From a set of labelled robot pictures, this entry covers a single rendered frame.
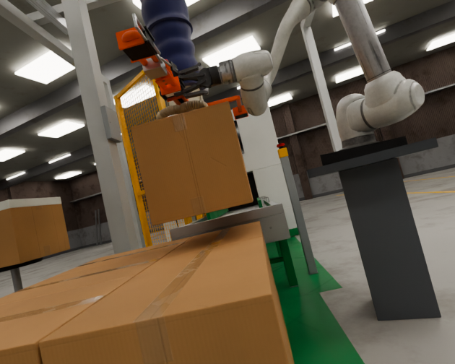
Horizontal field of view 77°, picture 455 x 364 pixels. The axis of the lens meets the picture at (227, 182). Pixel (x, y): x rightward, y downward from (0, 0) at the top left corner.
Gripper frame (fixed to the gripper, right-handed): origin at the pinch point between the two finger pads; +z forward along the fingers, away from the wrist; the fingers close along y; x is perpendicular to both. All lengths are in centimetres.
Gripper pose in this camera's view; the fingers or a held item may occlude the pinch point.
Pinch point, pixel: (172, 87)
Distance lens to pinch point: 124.3
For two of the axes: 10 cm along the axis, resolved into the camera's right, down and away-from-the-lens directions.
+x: 1.0, 0.4, 9.9
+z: -9.7, 2.4, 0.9
